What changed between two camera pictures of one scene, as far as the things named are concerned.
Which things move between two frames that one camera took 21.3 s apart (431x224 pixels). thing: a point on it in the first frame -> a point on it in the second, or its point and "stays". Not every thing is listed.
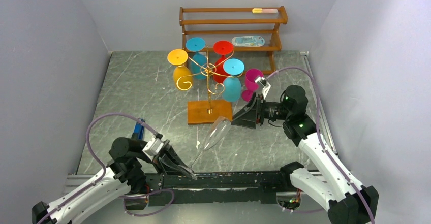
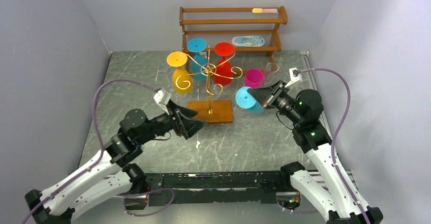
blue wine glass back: x=199 y=64 stays
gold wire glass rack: x=208 y=111 stays
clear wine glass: x=219 y=132 -> x=272 y=70
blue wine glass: x=232 y=84 -> x=245 y=100
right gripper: x=256 y=109 -> x=273 y=95
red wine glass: x=222 y=48 stays
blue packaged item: x=250 y=41 stays
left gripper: x=163 y=165 -> x=187 y=127
